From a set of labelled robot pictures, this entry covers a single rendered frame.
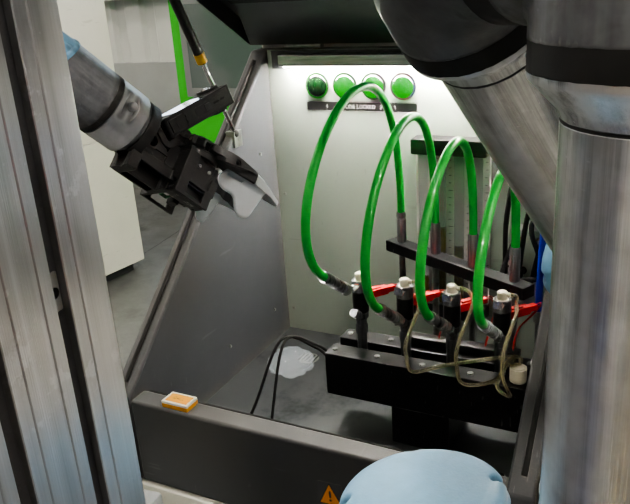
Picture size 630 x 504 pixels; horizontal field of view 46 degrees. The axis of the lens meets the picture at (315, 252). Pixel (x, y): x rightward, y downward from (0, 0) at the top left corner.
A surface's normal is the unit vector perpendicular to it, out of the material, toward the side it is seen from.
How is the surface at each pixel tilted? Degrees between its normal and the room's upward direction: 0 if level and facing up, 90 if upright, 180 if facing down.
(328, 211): 90
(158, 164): 77
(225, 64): 90
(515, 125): 127
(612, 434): 90
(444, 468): 7
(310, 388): 0
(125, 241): 90
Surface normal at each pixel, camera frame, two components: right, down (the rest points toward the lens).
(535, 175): -0.25, 0.87
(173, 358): 0.89, 0.11
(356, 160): -0.45, 0.34
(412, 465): -0.15, -0.95
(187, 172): 0.74, -0.04
